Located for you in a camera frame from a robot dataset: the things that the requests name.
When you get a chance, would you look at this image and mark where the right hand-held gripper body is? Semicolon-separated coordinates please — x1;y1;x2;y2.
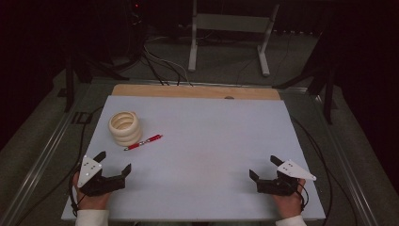
256;158;317;197

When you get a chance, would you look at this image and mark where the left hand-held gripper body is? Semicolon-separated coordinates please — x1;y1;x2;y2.
76;154;126;198

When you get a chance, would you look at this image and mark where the red pen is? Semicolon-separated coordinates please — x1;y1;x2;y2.
123;134;164;152

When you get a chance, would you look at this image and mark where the cream ribbed pen holder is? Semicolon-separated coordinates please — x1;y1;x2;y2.
107;110;143;148

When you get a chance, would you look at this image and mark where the person's left hand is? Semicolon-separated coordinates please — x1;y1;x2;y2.
72;170;111;211

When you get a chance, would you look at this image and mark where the person's right hand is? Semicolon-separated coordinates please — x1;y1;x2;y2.
272;178;307;219

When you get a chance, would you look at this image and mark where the black stand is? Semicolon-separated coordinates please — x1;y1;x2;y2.
272;29;342;125
64;46;131;113

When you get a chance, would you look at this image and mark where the wooden board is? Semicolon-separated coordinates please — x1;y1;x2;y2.
111;83;281;101

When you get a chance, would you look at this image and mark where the white metal stand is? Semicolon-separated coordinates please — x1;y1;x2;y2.
187;0;280;77

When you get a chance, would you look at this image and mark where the black wrist strap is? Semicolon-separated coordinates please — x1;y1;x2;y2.
68;166;83;218
295;182;311;212

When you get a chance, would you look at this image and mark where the black cable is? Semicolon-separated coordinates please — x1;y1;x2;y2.
290;115;359;226
13;105;104;226

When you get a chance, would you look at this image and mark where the white cable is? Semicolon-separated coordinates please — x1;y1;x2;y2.
142;43;194;87

